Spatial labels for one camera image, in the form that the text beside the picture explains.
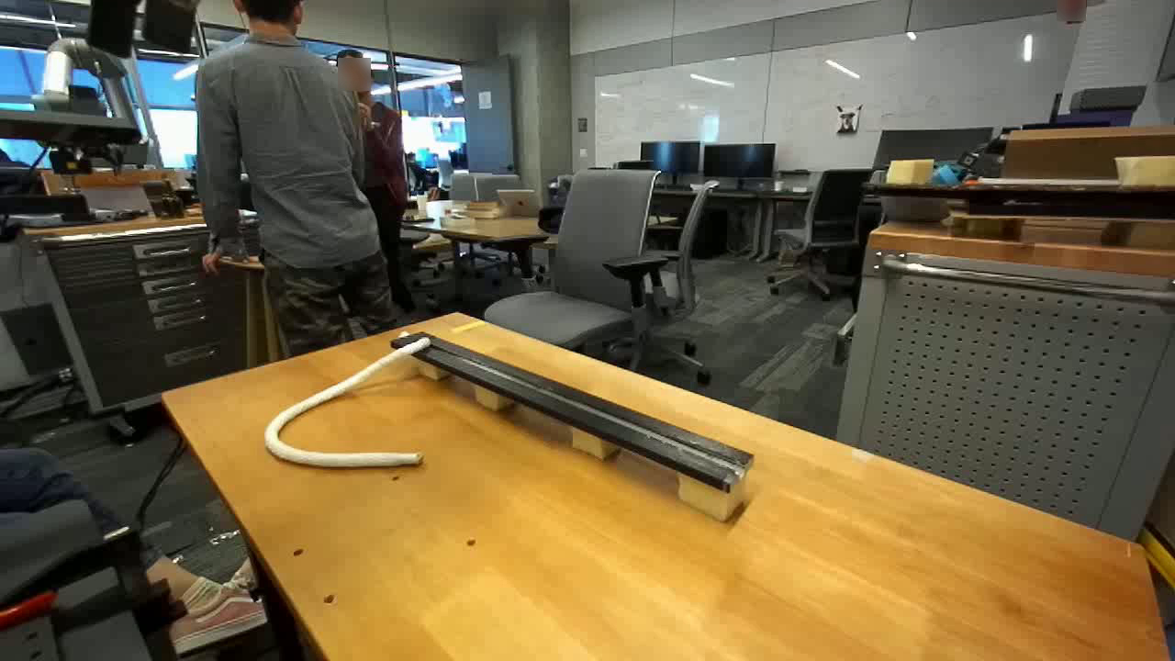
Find black office chair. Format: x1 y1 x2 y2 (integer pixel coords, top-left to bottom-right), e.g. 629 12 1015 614
767 163 872 301

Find black computer monitor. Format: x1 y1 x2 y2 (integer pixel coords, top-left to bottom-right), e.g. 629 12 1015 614
702 140 777 182
640 140 704 181

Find white sneaker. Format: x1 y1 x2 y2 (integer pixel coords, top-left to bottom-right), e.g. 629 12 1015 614
161 563 272 656

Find person in maroon shirt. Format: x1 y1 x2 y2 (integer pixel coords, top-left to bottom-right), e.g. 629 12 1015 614
335 46 417 316

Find white rope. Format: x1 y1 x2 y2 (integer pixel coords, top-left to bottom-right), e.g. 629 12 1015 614
261 334 434 472

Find yellow foam block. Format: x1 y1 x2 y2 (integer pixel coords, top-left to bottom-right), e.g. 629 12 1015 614
881 156 936 189

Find black grooved rail wooden blocks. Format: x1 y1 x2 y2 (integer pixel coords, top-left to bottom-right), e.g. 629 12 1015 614
389 326 757 523

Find wooden stool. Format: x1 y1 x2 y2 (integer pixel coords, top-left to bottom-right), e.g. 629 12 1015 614
211 254 288 365

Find seated person dark trousers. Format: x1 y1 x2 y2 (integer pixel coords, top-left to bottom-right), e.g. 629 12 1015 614
0 444 198 615

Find black drawer tool cabinet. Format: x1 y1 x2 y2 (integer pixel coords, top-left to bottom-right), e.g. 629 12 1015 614
24 216 266 417

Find wooden workbench top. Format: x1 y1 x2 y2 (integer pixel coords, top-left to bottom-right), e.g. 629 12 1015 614
860 216 1175 283

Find person in grey shirt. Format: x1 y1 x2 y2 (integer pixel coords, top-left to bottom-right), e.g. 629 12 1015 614
195 0 398 359

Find large wooden box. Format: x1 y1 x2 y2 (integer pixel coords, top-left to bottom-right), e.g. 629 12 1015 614
999 124 1175 182

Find grey office chair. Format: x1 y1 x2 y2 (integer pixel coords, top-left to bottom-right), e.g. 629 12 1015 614
480 163 715 387

